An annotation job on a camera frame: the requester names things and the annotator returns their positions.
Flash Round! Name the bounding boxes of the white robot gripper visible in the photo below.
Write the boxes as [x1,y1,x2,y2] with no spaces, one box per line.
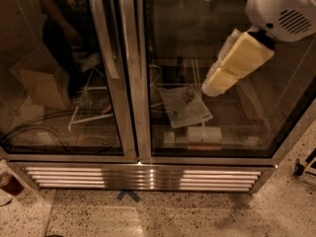
[201,0,316,97]

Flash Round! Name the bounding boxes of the paper manual inside fridge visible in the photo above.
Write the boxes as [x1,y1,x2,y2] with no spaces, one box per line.
[158,85,213,128]

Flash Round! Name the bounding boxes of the small white block inside fridge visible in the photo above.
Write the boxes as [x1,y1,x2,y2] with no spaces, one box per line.
[164,131,175,144]

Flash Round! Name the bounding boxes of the stainless glass door refrigerator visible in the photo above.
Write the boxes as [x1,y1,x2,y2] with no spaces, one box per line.
[0,0,316,193]

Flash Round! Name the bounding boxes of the black caster wheel cart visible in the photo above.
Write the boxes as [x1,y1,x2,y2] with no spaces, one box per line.
[294,148,316,176]

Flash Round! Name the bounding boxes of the blue tape floor marker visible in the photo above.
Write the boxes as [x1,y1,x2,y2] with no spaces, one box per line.
[117,190,141,202]

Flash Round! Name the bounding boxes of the brown object at left edge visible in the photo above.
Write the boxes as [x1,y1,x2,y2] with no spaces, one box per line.
[0,172,24,196]

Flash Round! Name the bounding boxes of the left fridge door handle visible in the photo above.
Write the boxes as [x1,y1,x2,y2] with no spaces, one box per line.
[89,0,119,79]

